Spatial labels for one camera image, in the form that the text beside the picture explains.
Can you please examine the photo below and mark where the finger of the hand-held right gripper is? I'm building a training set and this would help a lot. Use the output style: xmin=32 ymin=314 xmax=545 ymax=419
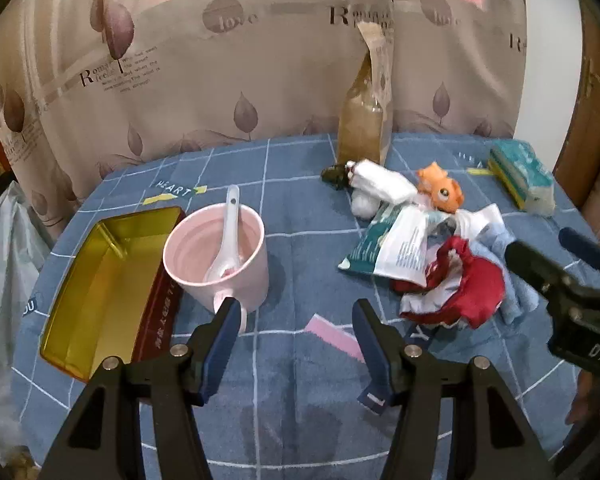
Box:
xmin=504 ymin=240 xmax=582 ymax=307
xmin=558 ymin=227 xmax=600 ymax=293

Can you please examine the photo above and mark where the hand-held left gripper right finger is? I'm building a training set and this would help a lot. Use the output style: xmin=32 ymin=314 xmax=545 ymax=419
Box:
xmin=352 ymin=298 xmax=556 ymax=480

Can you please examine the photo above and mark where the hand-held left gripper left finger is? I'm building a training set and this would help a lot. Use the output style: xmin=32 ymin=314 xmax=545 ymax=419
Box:
xmin=40 ymin=296 xmax=243 ymax=480

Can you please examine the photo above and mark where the light blue towel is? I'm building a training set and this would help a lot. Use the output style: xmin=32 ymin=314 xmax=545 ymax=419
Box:
xmin=472 ymin=225 xmax=541 ymax=325

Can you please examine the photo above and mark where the red and white cloth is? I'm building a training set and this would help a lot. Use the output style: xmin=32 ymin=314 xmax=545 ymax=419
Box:
xmin=391 ymin=236 xmax=507 ymax=330

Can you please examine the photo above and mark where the white cloth strip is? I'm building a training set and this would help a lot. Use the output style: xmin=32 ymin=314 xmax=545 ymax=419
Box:
xmin=445 ymin=203 xmax=505 ymax=241

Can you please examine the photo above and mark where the green and white tissue pack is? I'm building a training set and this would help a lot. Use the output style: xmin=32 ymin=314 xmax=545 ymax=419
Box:
xmin=487 ymin=140 xmax=557 ymax=217

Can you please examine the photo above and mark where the teal and white plastic packet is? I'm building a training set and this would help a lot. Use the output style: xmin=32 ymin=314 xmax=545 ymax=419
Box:
xmin=338 ymin=202 xmax=448 ymax=288

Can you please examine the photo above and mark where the orange plush toy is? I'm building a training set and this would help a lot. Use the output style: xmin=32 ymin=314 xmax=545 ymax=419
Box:
xmin=416 ymin=161 xmax=465 ymax=213

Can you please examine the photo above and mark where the gold and red tin box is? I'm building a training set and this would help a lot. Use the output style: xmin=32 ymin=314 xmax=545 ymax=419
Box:
xmin=39 ymin=206 xmax=187 ymax=383

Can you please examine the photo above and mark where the white sock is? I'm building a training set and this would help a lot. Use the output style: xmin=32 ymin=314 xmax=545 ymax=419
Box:
xmin=346 ymin=159 xmax=420 ymax=218

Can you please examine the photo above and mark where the dark brown plush toy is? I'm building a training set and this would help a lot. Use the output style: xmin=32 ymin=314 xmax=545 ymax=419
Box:
xmin=321 ymin=162 xmax=353 ymax=192

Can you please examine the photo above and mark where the person's right hand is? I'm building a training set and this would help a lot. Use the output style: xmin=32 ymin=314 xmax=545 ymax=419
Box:
xmin=569 ymin=374 xmax=600 ymax=428

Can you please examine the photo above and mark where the pink cup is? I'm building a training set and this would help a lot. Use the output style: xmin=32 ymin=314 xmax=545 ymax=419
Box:
xmin=163 ymin=207 xmax=270 ymax=333

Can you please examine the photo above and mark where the blue checked tablecloth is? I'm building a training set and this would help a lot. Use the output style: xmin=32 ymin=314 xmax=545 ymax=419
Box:
xmin=7 ymin=132 xmax=600 ymax=480

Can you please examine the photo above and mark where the white ceramic spoon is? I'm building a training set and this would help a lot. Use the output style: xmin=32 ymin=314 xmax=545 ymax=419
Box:
xmin=204 ymin=185 xmax=242 ymax=283

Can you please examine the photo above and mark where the brown paper bag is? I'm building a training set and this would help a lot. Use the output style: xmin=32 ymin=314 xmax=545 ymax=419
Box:
xmin=336 ymin=22 xmax=396 ymax=166

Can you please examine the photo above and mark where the pale plastic bag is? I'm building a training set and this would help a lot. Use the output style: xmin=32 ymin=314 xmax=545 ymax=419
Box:
xmin=0 ymin=180 xmax=56 ymax=461

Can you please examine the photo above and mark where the beige leaf print curtain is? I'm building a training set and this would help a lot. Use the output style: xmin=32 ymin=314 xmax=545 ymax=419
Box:
xmin=0 ymin=0 xmax=526 ymax=261

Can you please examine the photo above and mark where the wooden door frame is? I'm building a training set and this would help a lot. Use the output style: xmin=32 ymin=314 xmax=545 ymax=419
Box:
xmin=552 ymin=0 xmax=600 ymax=221

